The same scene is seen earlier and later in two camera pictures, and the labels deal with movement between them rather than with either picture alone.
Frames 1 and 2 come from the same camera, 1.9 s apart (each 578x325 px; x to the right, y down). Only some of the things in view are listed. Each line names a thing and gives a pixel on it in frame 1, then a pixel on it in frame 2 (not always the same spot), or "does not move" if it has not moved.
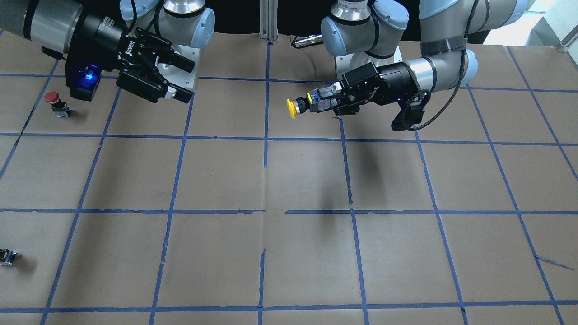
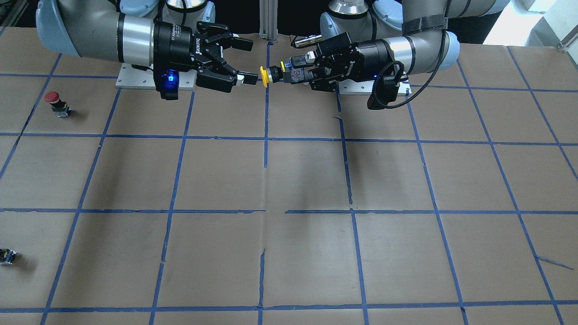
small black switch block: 6,256 does not move
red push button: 60,107 does not move
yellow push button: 301,105 to 273,74
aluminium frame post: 268,17 does not move
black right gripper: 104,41 to 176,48
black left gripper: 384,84 to 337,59
